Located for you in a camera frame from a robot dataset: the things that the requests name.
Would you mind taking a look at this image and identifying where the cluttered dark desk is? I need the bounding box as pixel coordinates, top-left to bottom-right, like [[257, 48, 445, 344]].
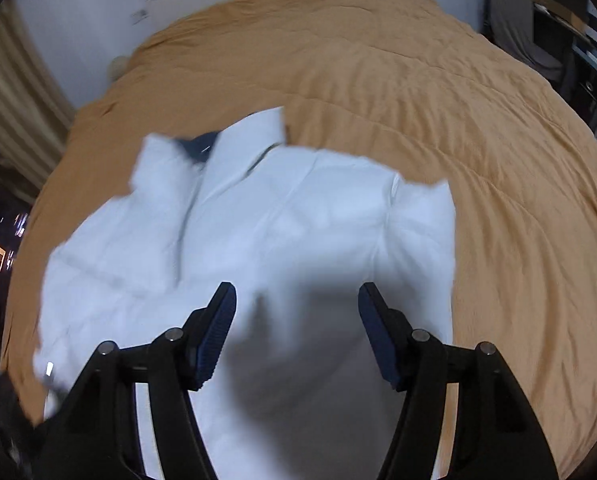
[[531, 0, 597, 126]]

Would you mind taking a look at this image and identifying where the orange quilted blanket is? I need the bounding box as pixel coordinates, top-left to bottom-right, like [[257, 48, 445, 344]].
[[0, 0, 597, 480]]

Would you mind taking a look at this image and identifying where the chair with grey cloth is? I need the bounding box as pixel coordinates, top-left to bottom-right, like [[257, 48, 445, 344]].
[[483, 0, 564, 76]]

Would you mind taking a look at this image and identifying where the beige pleated curtain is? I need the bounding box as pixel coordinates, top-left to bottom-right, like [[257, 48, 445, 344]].
[[0, 0, 76, 206]]

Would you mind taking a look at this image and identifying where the white quilt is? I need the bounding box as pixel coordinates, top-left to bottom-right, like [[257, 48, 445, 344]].
[[32, 106, 455, 480]]

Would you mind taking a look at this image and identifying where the person's dark patterned clothing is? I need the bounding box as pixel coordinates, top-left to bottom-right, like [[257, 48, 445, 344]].
[[0, 370, 49, 480]]

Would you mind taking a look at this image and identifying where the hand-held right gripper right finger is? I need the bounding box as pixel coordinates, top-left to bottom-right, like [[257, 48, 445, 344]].
[[357, 282, 559, 480]]

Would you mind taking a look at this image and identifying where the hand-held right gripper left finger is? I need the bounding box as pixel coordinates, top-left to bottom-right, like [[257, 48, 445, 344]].
[[43, 282, 237, 480]]

